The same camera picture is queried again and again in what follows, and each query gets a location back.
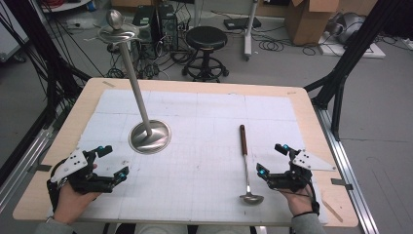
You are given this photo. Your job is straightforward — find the aluminium rail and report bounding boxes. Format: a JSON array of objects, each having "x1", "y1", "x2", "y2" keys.
[
  {"x1": 0, "y1": 128, "x2": 55, "y2": 213},
  {"x1": 313, "y1": 105, "x2": 379, "y2": 234}
]

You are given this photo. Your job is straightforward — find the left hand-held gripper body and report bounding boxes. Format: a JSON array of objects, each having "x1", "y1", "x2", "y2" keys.
[{"x1": 50, "y1": 147, "x2": 115, "y2": 196}]

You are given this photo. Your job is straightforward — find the grey round appliance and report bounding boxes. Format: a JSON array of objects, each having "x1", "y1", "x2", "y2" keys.
[{"x1": 327, "y1": 12, "x2": 366, "y2": 45}]

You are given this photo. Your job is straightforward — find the person's left hand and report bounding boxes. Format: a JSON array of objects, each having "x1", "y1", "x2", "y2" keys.
[{"x1": 53, "y1": 183, "x2": 102, "y2": 225}]

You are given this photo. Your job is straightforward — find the thin wooden stick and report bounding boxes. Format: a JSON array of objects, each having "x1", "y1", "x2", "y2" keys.
[{"x1": 320, "y1": 198, "x2": 344, "y2": 223}]

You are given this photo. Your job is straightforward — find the person's right hand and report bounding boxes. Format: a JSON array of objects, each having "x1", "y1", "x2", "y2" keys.
[{"x1": 280, "y1": 189, "x2": 316, "y2": 218}]

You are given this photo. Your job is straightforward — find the white metal stand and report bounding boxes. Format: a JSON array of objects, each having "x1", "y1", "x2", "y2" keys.
[{"x1": 243, "y1": 0, "x2": 261, "y2": 61}]

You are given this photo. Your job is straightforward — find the flat black device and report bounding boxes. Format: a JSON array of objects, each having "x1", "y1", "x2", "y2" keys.
[{"x1": 223, "y1": 17, "x2": 262, "y2": 31}]

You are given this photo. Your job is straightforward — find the white flat board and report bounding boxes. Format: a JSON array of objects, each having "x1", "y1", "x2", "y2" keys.
[{"x1": 317, "y1": 31, "x2": 387, "y2": 59}]

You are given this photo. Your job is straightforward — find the black cable coil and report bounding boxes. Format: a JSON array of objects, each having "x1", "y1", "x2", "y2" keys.
[{"x1": 257, "y1": 32, "x2": 318, "y2": 57}]

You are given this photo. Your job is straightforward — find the large cardboard box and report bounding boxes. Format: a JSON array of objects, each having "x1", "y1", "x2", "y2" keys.
[{"x1": 284, "y1": 0, "x2": 342, "y2": 47}]

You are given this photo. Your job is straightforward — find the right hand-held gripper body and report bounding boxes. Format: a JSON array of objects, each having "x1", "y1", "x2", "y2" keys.
[{"x1": 267, "y1": 149, "x2": 337, "y2": 193}]

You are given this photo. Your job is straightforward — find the white grid mat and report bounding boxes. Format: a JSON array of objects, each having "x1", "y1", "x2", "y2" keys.
[{"x1": 48, "y1": 89, "x2": 329, "y2": 225}]

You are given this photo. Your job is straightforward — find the tangle of black cables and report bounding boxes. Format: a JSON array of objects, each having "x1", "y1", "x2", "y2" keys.
[{"x1": 106, "y1": 42, "x2": 171, "y2": 81}]

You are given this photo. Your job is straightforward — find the tall metal stand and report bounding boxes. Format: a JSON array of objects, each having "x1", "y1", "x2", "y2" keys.
[{"x1": 96, "y1": 9, "x2": 172, "y2": 155}]

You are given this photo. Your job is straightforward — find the black tape strip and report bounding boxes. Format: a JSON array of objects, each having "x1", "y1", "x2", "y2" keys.
[
  {"x1": 330, "y1": 177, "x2": 354, "y2": 191},
  {"x1": 27, "y1": 164, "x2": 53, "y2": 174}
]

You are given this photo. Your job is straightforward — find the black computer tower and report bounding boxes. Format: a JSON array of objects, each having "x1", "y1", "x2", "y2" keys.
[
  {"x1": 157, "y1": 4, "x2": 179, "y2": 52},
  {"x1": 131, "y1": 6, "x2": 158, "y2": 43}
]

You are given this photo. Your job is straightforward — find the black metal frame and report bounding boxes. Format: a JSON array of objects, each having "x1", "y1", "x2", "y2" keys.
[
  {"x1": 0, "y1": 0, "x2": 94, "y2": 186},
  {"x1": 303, "y1": 0, "x2": 413, "y2": 141}
]

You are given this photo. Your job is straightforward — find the black round stool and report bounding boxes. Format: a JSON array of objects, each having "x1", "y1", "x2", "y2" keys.
[{"x1": 181, "y1": 25, "x2": 230, "y2": 83}]

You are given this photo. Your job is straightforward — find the metal ladle with brown handle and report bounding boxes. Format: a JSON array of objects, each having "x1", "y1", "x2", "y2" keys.
[{"x1": 239, "y1": 124, "x2": 265, "y2": 206}]

